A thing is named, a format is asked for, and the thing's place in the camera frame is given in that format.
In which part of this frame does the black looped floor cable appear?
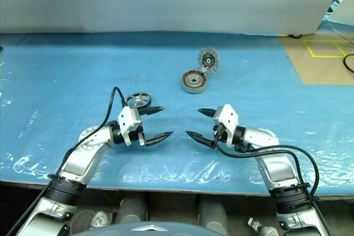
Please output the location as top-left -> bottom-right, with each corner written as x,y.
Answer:
342,53 -> 354,76

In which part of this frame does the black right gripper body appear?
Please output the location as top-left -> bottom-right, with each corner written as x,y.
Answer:
212,114 -> 227,150

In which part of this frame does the grey robot torso cover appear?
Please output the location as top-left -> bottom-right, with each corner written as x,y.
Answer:
68,220 -> 217,236

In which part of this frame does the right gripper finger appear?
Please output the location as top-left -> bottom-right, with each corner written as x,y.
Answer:
185,130 -> 217,150
197,108 -> 217,119

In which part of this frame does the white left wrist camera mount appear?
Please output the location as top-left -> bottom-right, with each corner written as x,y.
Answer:
117,106 -> 147,146

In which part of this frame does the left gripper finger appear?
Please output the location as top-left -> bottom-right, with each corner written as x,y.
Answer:
145,131 -> 174,148
139,106 -> 166,117

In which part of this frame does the blue plastic table cover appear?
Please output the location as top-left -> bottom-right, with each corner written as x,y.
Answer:
0,30 -> 354,196

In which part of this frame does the black ring part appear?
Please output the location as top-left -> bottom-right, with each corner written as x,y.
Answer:
126,92 -> 153,109

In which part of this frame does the yellow tape square outline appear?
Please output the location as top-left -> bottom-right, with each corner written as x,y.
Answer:
302,39 -> 352,59

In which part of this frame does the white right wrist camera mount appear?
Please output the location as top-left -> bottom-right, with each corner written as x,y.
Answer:
212,103 -> 240,149

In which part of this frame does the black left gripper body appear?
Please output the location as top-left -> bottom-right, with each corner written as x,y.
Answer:
127,108 -> 147,146

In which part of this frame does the brown cardboard floor sheet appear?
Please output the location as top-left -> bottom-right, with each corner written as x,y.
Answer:
281,34 -> 354,86

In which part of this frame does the small silver metal part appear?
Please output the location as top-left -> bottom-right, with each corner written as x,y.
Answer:
247,216 -> 278,236

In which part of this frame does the grey rounded cylinder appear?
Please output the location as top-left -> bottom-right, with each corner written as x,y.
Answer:
118,196 -> 148,232
197,198 -> 230,232

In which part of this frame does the white crumpled printed bag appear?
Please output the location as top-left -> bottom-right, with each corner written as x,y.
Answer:
90,210 -> 108,230

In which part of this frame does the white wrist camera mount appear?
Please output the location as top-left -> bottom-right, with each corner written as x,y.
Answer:
212,103 -> 240,149
117,106 -> 147,146

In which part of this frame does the motor stator with copper windings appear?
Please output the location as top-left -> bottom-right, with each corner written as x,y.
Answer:
181,70 -> 208,94

